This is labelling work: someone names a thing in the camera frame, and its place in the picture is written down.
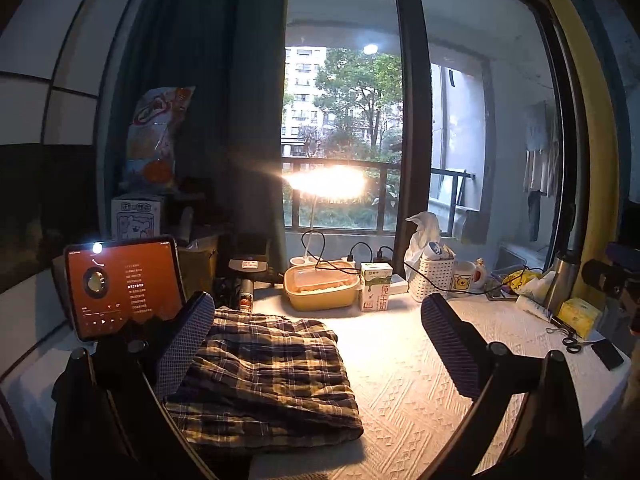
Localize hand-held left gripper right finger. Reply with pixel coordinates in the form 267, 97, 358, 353
420, 292, 586, 480

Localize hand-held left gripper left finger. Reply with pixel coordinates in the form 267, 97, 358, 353
50, 291, 216, 480

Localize plaid flannel shirt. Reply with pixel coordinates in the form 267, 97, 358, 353
164, 308, 364, 455

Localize yellow tissue pack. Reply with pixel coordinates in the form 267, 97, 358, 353
556, 298, 602, 339

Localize steel tumbler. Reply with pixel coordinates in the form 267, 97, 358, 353
544, 249, 582, 314

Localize white perforated basket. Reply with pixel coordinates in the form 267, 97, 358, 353
410, 254, 457, 304

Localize white mug with bear print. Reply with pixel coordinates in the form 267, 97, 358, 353
452, 259, 487, 294

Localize small spray can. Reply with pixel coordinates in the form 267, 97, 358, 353
238, 279, 256, 314

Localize black scissors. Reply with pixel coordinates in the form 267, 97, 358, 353
561, 335, 599, 357

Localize tablet with orange screen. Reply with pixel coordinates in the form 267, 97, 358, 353
63, 234, 187, 342

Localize white tube bottle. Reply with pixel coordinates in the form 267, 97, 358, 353
515, 294, 554, 319

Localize yellow plastic bag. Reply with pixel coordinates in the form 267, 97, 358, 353
501, 269, 557, 297

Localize green and white milk carton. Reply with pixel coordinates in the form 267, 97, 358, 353
358, 262, 394, 312

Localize black device with white label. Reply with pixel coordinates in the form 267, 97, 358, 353
227, 254, 274, 286

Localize crumpled white plastic bag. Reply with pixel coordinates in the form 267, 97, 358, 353
403, 211, 442, 282

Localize white box with bear print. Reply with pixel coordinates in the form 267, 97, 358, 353
110, 193, 167, 242

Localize yellow lunch box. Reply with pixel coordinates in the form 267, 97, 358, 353
283, 259, 362, 311

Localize hanging white clothes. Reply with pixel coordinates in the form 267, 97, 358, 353
521, 101, 562, 242

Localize black balcony railing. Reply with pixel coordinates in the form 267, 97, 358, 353
281, 156, 477, 233

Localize colourful snack bag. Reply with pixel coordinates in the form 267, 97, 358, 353
124, 85, 197, 194

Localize white desk lamp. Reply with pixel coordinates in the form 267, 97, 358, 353
289, 164, 367, 267

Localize dark curtain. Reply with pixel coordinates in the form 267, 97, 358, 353
97, 0, 288, 291

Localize black cable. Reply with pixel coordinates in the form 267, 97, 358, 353
300, 230, 531, 296

